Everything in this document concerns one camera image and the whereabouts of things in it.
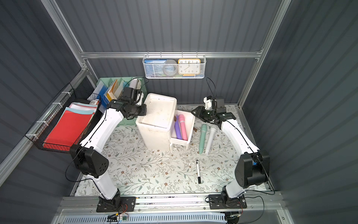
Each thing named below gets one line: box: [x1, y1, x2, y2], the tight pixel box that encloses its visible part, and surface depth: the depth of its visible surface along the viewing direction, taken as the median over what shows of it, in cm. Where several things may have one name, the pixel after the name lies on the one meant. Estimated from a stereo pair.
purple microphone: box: [174, 114, 182, 140], surface depth 93 cm
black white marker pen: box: [196, 159, 201, 185], surface depth 84 cm
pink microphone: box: [178, 113, 188, 141], surface depth 96 cm
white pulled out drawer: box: [178, 110, 196, 142], surface depth 99 cm
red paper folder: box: [42, 110, 94, 152], surface depth 72 cm
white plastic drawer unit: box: [135, 92, 178, 152], surface depth 85 cm
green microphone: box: [199, 123, 208, 155], surface depth 100 cm
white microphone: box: [205, 125, 218, 155], surface depth 100 cm
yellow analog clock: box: [178, 58, 201, 77], surface depth 90 cm
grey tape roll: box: [162, 59, 178, 77], surface depth 89 cm
